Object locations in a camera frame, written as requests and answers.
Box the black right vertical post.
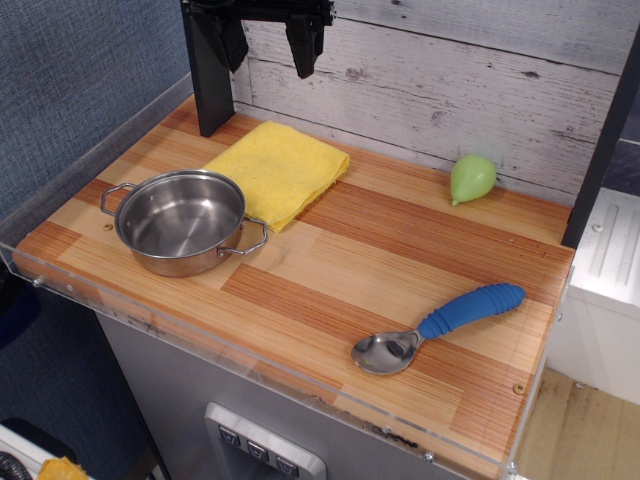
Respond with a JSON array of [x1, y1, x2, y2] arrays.
[[561, 30, 639, 249]]

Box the silver steel pot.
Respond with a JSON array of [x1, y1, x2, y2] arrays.
[[100, 169, 268, 277]]

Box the silver toy fridge cabinet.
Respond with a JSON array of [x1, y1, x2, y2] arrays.
[[98, 314, 457, 479]]

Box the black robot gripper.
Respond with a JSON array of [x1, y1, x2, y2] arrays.
[[183, 0, 336, 79]]

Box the black vertical post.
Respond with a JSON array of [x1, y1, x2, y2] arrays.
[[181, 1, 235, 137], [561, 30, 639, 249]]

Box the green pear-shaped toy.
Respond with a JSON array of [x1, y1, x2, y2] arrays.
[[450, 155, 497, 206]]

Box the blue-handled metal spoon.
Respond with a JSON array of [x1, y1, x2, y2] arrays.
[[351, 283, 526, 375]]

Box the white aluminium frame block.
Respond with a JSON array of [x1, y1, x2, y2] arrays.
[[547, 188, 639, 404]]

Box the clear acrylic table guard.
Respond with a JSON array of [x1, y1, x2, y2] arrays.
[[1, 79, 573, 479]]

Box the yellow folded cloth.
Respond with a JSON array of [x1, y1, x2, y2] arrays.
[[204, 121, 350, 232]]

